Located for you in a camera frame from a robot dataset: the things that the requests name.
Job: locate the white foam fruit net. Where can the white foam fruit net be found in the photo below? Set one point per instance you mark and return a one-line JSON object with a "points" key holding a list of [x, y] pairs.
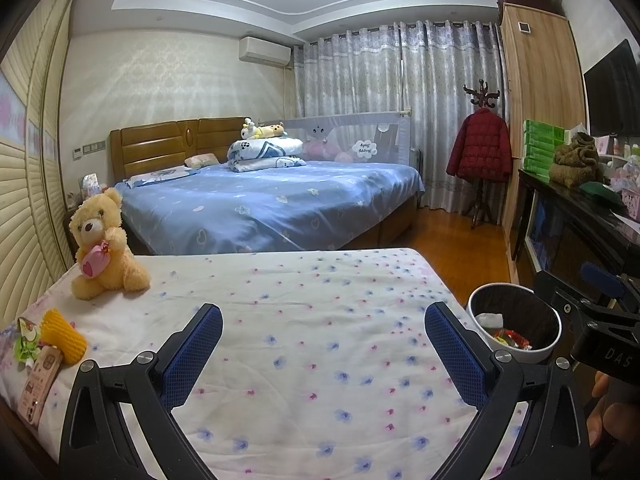
{"points": [[490, 320]]}

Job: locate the wall switch panel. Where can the wall switch panel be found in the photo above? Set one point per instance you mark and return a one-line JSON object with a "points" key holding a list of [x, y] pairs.
{"points": [[90, 149]]}

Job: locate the folded blue white quilt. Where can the folded blue white quilt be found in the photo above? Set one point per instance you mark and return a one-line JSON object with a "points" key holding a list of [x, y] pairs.
{"points": [[265, 155]]}

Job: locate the yellow plush toy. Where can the yellow plush toy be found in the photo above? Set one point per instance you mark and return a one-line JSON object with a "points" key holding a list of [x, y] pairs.
{"points": [[262, 130]]}

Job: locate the white trash bin black liner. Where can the white trash bin black liner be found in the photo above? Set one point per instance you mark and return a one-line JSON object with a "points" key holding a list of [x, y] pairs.
{"points": [[527, 358]]}

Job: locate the beige teddy bear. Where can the beige teddy bear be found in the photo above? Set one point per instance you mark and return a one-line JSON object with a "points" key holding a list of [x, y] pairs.
{"points": [[100, 220]]}

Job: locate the white floral bed sheet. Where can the white floral bed sheet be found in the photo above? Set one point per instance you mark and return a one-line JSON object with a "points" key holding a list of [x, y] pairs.
{"points": [[310, 310]]}

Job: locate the red quilted jacket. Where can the red quilted jacket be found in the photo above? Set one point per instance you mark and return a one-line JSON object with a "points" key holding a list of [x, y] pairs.
{"points": [[480, 147]]}

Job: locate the pink carton box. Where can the pink carton box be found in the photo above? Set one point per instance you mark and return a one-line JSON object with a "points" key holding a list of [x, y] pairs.
{"points": [[42, 385]]}

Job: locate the patterned tissue box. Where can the patterned tissue box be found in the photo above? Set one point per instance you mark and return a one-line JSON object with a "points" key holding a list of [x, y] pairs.
{"points": [[91, 184]]}

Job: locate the cream louvered closet doors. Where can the cream louvered closet doors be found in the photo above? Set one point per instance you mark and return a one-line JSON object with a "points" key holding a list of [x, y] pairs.
{"points": [[25, 185]]}

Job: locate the dark green cloth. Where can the dark green cloth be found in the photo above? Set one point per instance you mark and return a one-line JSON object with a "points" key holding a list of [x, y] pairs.
{"points": [[602, 194]]}

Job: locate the brown fuzzy cloth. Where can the brown fuzzy cloth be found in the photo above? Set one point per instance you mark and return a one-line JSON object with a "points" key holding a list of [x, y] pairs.
{"points": [[575, 160]]}

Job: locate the small beige pillow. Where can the small beige pillow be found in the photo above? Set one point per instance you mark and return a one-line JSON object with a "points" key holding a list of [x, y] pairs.
{"points": [[201, 160]]}

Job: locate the black television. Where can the black television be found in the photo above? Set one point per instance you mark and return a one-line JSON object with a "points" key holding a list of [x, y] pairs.
{"points": [[615, 95]]}

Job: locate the brown wooden nightstand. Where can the brown wooden nightstand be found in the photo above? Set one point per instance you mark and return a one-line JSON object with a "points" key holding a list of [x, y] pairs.
{"points": [[72, 232]]}

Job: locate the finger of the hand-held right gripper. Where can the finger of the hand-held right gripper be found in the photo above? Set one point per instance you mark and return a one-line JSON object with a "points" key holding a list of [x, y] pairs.
{"points": [[602, 280], [560, 296]]}

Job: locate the grey bed guard rail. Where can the grey bed guard rail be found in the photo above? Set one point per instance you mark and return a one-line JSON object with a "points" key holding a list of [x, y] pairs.
{"points": [[385, 135]]}

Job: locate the brown wooden headboard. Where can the brown wooden headboard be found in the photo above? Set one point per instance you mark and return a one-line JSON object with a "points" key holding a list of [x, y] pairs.
{"points": [[155, 145]]}

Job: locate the stack of green boxes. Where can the stack of green boxes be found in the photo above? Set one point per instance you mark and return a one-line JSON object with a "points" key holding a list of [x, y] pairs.
{"points": [[540, 145]]}

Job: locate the dark cabinet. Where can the dark cabinet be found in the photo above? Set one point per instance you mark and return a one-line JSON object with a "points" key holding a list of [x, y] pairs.
{"points": [[565, 230]]}

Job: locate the grey patterned curtains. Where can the grey patterned curtains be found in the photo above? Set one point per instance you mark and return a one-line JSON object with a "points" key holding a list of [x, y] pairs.
{"points": [[360, 75]]}

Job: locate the person's right hand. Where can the person's right hand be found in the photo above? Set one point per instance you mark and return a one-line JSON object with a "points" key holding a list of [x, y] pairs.
{"points": [[604, 420]]}

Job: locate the green snack wrapper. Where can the green snack wrapper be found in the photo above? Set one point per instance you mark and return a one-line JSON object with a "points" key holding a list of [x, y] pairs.
{"points": [[27, 345]]}

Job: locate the printed flat pillow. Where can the printed flat pillow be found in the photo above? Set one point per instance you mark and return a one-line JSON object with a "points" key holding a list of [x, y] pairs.
{"points": [[160, 176]]}

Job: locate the orange foil wrapper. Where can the orange foil wrapper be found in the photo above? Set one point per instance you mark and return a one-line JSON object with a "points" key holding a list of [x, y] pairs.
{"points": [[510, 339]]}

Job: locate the light wooden wardrobe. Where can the light wooden wardrobe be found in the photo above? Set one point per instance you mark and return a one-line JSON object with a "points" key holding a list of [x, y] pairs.
{"points": [[542, 80]]}

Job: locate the blue sheeted bed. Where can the blue sheeted bed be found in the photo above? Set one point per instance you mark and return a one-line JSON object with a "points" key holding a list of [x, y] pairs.
{"points": [[280, 205]]}

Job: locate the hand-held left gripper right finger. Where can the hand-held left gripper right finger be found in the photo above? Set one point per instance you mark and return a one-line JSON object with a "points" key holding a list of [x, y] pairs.
{"points": [[457, 360]]}

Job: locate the white air conditioner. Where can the white air conditioner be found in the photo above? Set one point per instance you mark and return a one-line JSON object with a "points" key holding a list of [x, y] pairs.
{"points": [[264, 51]]}

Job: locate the yellow foam fruit net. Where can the yellow foam fruit net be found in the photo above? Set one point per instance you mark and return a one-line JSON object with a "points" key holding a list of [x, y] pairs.
{"points": [[62, 337]]}

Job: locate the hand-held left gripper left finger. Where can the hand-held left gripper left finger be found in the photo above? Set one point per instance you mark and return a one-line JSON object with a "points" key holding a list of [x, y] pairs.
{"points": [[187, 360]]}

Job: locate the pink plush toy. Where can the pink plush toy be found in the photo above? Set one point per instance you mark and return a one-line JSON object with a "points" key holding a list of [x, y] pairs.
{"points": [[325, 149]]}

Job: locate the pink storage basket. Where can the pink storage basket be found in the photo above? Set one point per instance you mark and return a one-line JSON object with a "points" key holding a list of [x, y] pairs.
{"points": [[627, 185]]}

